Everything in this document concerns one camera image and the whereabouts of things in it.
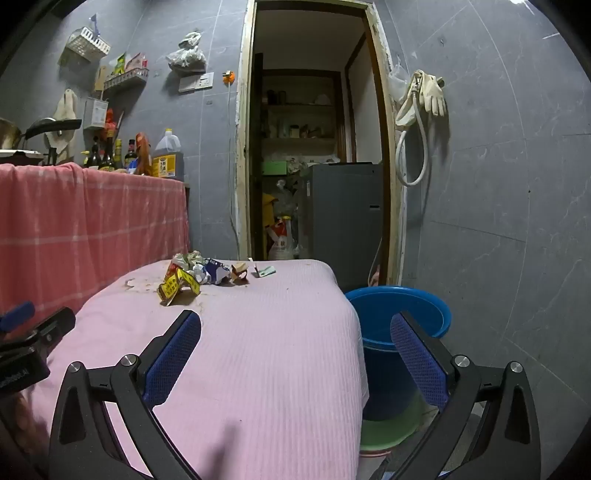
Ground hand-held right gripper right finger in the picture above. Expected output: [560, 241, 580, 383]
[369, 310, 542, 480]

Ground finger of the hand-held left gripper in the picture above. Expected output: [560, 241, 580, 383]
[0, 301, 36, 331]
[7, 307, 77, 356]

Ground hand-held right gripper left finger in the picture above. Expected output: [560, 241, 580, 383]
[48, 309, 204, 480]

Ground blue plastic bucket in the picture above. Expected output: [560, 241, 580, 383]
[344, 285, 452, 422]

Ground white green wrapper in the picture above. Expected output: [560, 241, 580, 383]
[172, 250, 206, 273]

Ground person's left hand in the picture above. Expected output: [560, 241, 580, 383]
[0, 385, 49, 462]

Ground green plastic basin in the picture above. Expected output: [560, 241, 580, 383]
[359, 396, 439, 452]

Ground red checked cloth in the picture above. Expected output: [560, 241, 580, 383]
[0, 161, 191, 319]

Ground gas stove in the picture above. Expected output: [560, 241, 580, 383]
[0, 150, 42, 164]

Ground grey refrigerator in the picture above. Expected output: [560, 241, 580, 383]
[300, 162, 385, 291]

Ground white red sack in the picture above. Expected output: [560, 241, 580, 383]
[268, 217, 296, 261]

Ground metal pot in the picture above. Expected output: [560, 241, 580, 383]
[0, 117, 21, 151]

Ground black frying pan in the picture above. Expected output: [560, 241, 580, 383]
[21, 117, 83, 139]

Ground orange sauce bottle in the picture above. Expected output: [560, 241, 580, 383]
[134, 133, 153, 176]

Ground cooking oil jug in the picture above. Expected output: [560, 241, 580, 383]
[152, 128, 185, 182]

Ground white hanging towel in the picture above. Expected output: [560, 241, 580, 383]
[44, 89, 78, 162]

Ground metal utensil holder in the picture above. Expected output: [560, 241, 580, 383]
[83, 96, 109, 130]

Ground dark wooden door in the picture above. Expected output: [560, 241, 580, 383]
[252, 53, 264, 259]

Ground storage shelf with jars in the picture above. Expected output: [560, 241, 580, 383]
[261, 69, 340, 162]

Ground white rubber gloves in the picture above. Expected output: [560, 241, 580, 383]
[422, 71, 448, 117]

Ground clear plastic bag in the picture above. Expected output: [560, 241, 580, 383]
[388, 65, 409, 100]

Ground hanging plastic bag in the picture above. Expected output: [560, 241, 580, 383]
[166, 31, 207, 73]

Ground white hose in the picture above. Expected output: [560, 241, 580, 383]
[394, 69, 432, 188]

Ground white wall cable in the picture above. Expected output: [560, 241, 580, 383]
[226, 83, 238, 245]

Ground wooden door frame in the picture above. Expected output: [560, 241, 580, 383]
[233, 0, 407, 287]

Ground metal wall rack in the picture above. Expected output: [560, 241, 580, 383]
[102, 68, 149, 90]

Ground wall switch panel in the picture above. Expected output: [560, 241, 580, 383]
[178, 72, 215, 93]

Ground white plastic wall basket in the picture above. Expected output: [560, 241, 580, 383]
[58, 27, 112, 65]

